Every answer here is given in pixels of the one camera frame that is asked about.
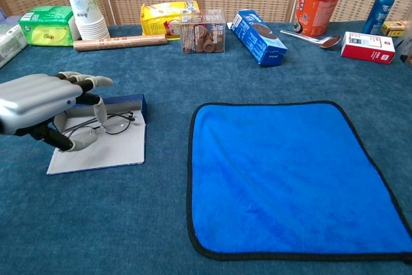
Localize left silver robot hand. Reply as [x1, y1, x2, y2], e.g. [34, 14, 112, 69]
[0, 71, 114, 153]

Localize black wire eyeglasses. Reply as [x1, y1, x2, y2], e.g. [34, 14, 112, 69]
[61, 111, 136, 139]

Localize blue glasses case white lining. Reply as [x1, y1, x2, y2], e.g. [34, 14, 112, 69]
[46, 93, 148, 176]

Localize blue cleaning cloth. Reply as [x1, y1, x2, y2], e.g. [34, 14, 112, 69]
[186, 100, 412, 263]

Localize pastel tissue multipack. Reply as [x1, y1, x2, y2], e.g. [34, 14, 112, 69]
[0, 17, 29, 69]

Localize green tissue pack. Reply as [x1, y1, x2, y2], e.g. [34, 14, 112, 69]
[18, 5, 80, 47]

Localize wooden rolling pin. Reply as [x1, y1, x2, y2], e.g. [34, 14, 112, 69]
[73, 34, 169, 52]

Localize white paper cup stack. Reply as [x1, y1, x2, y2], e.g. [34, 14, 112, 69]
[66, 0, 111, 41]

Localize teal table cloth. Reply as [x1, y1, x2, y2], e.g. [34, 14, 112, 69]
[0, 20, 412, 275]

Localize yellow cracker box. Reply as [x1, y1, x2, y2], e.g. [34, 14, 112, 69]
[140, 0, 200, 41]

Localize clear box of cookies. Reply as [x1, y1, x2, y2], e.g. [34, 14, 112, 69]
[180, 9, 227, 55]

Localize long blue cookie box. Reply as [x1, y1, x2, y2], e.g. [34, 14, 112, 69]
[230, 9, 288, 68]

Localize orange tub red lid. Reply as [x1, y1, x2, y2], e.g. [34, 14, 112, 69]
[293, 0, 347, 38]

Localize metal spoon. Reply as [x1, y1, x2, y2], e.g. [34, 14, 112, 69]
[279, 29, 342, 49]

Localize red and white box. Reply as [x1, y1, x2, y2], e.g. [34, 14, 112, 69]
[340, 31, 396, 65]

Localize blue spray bottle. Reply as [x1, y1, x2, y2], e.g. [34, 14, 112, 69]
[361, 0, 402, 35]

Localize small yellow brown box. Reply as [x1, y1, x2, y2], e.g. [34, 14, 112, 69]
[380, 20, 408, 37]

